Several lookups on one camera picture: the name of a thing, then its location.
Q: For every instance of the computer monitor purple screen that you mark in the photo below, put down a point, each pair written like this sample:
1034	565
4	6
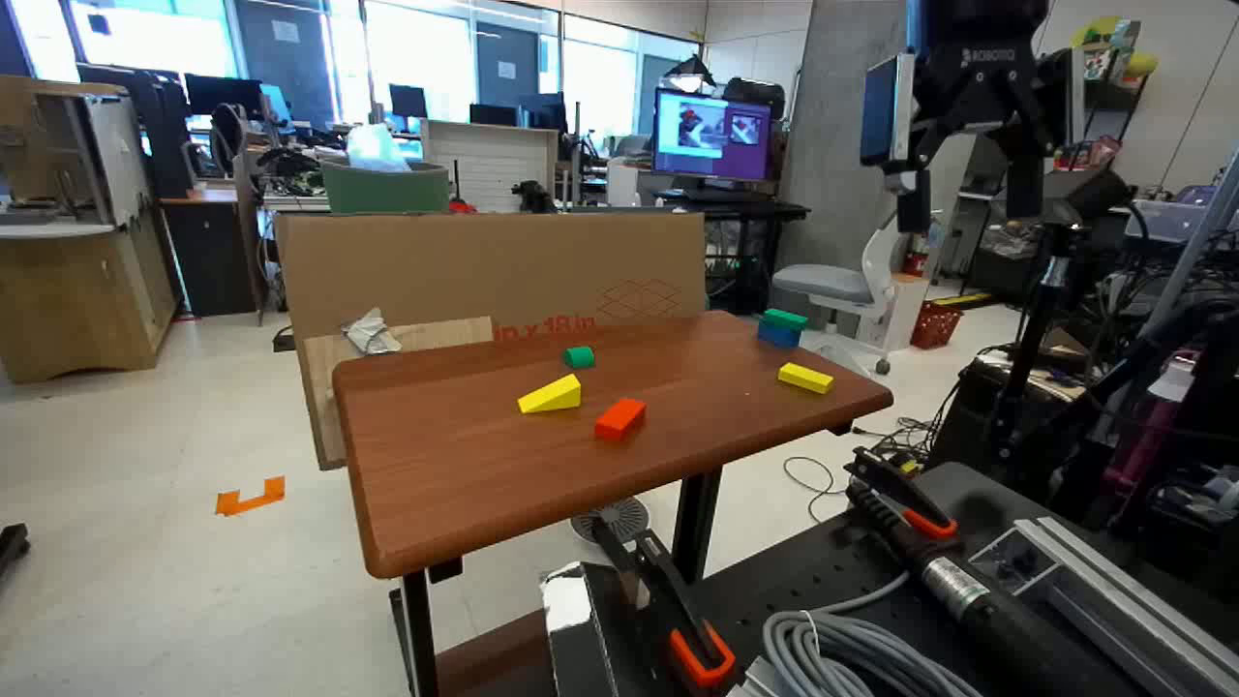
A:
709	137

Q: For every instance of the white office chair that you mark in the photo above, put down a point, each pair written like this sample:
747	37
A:
827	293

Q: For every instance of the cluttered storage shelf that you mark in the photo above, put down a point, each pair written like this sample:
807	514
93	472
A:
1109	79

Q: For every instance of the black clamp with orange trigger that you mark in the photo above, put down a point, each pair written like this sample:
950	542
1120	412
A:
931	525
704	658

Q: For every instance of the large cardboard panel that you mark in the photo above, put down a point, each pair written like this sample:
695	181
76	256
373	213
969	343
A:
491	265

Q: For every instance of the glossy dark wrist camera box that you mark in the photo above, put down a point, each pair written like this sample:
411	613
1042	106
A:
883	108

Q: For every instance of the black perforated mounting platform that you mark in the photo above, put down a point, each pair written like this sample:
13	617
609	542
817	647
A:
799	581

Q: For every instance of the wooden table base board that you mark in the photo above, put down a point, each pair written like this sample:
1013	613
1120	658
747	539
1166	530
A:
496	665

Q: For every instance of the gray metal plate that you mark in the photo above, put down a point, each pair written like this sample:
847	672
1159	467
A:
573	632

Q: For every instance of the black desk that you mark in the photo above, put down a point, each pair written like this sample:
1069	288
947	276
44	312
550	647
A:
723	208

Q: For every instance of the yellow rectangular block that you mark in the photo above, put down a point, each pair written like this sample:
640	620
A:
807	377

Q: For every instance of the silver aluminium extrusion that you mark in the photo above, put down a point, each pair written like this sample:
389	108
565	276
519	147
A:
1124	607

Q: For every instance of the black camera stand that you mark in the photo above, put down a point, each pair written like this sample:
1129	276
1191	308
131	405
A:
1047	276

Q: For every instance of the white box appliance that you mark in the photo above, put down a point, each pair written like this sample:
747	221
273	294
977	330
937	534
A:
92	147

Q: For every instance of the green rectangular block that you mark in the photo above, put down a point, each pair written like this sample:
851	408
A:
782	317

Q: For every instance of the black cabinet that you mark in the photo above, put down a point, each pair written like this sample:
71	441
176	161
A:
216	256

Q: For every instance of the gray metal pole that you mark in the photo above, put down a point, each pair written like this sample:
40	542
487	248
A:
1194	236

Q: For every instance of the orange rectangular block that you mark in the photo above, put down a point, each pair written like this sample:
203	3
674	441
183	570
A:
621	418

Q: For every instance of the dark background monitor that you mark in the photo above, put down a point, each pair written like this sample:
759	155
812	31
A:
409	102
222	95

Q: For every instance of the blue block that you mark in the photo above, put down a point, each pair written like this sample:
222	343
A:
777	339

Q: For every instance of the green box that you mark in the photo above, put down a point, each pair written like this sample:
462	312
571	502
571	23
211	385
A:
389	191

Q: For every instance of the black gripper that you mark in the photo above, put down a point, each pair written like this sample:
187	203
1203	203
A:
982	59

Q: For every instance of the black table frame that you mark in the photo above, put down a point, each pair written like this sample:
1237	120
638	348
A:
695	525

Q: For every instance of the red basket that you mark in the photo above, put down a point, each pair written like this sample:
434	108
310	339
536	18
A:
935	325

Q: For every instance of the wooden cabinet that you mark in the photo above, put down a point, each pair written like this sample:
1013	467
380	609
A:
78	305

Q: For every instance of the small green rounded block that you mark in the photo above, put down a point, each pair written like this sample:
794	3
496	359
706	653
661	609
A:
580	359

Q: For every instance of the crumpled white paper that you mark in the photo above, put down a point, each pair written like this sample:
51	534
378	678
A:
373	334

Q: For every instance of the yellow wedge block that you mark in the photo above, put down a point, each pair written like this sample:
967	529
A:
558	395

